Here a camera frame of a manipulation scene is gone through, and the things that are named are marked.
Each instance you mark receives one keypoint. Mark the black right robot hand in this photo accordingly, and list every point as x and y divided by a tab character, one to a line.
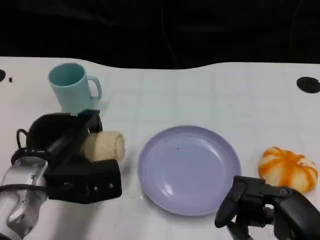
292	212

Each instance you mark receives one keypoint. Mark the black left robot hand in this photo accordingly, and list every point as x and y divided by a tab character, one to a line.
62	140

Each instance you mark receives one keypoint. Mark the pale green mug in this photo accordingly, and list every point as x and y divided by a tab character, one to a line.
70	95

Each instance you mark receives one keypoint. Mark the orange and white bread roll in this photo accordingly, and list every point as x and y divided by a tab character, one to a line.
285	167

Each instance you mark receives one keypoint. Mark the lilac plate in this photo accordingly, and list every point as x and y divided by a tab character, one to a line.
190	172

